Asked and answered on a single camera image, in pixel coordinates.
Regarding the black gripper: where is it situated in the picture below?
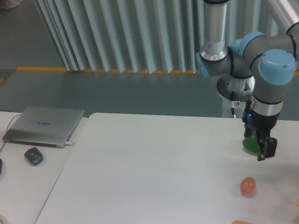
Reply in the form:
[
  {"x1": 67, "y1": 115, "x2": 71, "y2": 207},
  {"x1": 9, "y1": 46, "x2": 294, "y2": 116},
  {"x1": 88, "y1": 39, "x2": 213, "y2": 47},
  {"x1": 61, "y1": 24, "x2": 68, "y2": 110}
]
[{"x1": 242, "y1": 105, "x2": 279, "y2": 161}]

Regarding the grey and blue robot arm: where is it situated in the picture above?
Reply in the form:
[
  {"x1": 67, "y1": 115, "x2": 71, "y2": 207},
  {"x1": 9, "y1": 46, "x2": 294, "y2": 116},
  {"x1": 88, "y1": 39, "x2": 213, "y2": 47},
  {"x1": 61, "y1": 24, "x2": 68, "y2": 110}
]
[{"x1": 196, "y1": 0, "x2": 299, "y2": 161}]

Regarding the green bell pepper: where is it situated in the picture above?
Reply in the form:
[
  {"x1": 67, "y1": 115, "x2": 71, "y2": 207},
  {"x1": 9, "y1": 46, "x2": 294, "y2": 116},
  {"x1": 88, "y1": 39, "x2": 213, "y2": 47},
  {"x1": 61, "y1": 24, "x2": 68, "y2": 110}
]
[{"x1": 243, "y1": 135, "x2": 260, "y2": 154}]

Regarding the brown egg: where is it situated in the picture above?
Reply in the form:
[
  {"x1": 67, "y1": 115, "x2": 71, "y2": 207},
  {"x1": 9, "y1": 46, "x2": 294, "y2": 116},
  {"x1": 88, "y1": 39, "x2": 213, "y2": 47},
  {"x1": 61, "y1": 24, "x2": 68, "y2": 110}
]
[{"x1": 240, "y1": 177, "x2": 256, "y2": 195}]

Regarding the white corrugated folding screen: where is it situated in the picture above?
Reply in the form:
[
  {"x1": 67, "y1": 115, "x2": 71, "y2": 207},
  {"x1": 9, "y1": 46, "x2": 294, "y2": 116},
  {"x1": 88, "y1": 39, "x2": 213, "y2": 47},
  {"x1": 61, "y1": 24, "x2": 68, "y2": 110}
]
[{"x1": 35, "y1": 0, "x2": 299, "y2": 73}]

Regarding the silver closed laptop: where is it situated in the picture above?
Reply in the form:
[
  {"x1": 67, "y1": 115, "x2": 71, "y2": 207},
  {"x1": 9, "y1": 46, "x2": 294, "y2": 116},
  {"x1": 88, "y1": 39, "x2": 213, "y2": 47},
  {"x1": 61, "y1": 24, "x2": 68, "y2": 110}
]
[{"x1": 3, "y1": 106, "x2": 85, "y2": 148}]

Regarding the dark grey earbuds case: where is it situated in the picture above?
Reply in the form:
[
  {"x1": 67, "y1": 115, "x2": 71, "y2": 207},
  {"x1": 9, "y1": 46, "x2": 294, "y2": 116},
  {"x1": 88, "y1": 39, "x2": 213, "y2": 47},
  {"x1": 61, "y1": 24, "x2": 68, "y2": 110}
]
[{"x1": 24, "y1": 147, "x2": 44, "y2": 166}]

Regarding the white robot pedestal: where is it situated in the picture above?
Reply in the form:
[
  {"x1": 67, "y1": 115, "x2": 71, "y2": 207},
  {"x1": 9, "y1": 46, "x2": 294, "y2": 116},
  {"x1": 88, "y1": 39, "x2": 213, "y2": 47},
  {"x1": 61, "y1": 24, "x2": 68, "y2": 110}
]
[{"x1": 214, "y1": 72, "x2": 256, "y2": 120}]

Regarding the black mouse cable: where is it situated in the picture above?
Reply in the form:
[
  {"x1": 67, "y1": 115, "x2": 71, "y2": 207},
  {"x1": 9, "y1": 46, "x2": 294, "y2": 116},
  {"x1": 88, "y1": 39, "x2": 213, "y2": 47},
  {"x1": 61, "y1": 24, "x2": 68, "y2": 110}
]
[{"x1": 0, "y1": 109, "x2": 23, "y2": 162}]

